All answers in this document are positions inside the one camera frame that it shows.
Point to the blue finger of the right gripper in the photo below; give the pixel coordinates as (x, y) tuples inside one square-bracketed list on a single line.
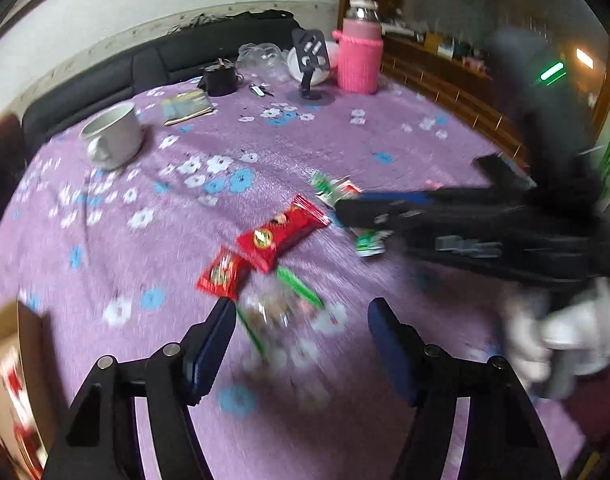
[(415, 197), (383, 215)]

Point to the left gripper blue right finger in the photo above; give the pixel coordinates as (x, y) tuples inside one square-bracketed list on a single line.
[(401, 350)]

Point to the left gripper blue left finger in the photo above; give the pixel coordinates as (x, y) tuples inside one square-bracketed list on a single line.
[(205, 345)]

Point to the small red snack packet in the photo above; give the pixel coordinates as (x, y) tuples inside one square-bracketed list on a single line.
[(225, 275)]

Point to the clear green nut packet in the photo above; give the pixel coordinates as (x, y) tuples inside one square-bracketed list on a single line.
[(272, 312)]

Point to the long red snack bar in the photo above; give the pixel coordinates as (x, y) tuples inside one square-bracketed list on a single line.
[(263, 245)]

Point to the red white snack packet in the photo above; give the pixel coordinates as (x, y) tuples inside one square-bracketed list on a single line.
[(335, 189)]

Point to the white gloved right hand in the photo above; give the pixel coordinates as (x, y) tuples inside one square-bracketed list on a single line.
[(583, 328)]

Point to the wooden cabinet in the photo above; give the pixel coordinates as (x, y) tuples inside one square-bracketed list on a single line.
[(440, 47)]

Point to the purple floral tablecloth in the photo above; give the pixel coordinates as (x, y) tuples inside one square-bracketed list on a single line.
[(236, 202)]

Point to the pink knitted thermos bottle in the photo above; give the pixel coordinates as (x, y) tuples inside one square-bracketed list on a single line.
[(360, 48)]

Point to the black phone stand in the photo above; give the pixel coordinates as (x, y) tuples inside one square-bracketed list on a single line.
[(311, 54)]

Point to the clear plastic cup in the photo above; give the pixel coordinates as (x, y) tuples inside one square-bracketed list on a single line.
[(264, 61)]

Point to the brown cardboard box tray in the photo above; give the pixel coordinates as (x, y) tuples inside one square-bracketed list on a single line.
[(28, 419)]

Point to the black round cup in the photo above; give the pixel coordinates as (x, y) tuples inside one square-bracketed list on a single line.
[(220, 79)]

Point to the white ceramic mug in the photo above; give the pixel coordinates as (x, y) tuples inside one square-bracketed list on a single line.
[(114, 137)]

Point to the green notebook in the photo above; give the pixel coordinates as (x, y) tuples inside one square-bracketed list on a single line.
[(186, 106)]

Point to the black leather sofa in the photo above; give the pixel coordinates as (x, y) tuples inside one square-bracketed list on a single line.
[(167, 60)]

